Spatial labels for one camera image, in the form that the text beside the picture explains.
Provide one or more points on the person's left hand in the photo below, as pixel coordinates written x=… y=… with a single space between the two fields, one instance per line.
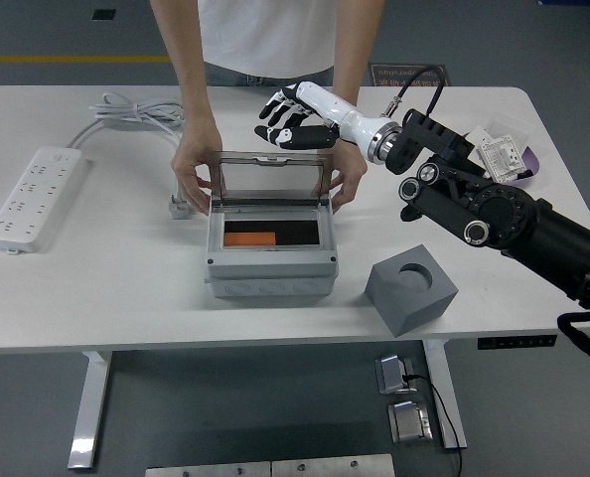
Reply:
x=352 y=174

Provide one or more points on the person's right hand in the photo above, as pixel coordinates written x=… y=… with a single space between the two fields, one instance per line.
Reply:
x=193 y=159

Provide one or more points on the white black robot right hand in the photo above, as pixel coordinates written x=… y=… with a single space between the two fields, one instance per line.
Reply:
x=335 y=111

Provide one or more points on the transparent hinged box lid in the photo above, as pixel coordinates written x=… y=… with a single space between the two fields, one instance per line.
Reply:
x=270 y=176

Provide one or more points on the orange cylindrical battery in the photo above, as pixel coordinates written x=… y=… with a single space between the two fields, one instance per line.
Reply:
x=250 y=239

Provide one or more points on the grey electrical enclosure box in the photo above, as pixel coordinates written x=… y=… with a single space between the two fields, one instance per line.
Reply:
x=270 y=268

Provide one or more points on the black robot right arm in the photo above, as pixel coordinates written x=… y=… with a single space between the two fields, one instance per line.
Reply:
x=498 y=208

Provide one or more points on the grey block battery holder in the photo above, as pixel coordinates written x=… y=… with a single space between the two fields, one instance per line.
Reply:
x=409 y=313

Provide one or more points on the metal floor socket box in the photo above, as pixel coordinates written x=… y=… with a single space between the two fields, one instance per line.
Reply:
x=392 y=372
x=406 y=422

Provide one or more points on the brown floor sign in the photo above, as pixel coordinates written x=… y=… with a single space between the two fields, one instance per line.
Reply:
x=382 y=74

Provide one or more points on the person's torso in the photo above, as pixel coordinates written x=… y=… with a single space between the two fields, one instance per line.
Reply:
x=265 y=35

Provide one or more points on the white flat card packet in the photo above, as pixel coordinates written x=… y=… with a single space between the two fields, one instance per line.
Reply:
x=479 y=135

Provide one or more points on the white power strip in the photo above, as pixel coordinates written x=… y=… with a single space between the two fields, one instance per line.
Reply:
x=32 y=199

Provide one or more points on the black floor hatch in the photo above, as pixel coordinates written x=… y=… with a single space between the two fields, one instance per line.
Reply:
x=104 y=15

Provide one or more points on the white table leg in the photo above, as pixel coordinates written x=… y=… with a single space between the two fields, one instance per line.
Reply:
x=89 y=412
x=436 y=367

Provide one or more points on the black table control panel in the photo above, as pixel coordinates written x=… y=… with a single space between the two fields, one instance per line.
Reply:
x=516 y=343

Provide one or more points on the grey metal plate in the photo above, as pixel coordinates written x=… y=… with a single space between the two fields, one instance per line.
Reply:
x=205 y=470

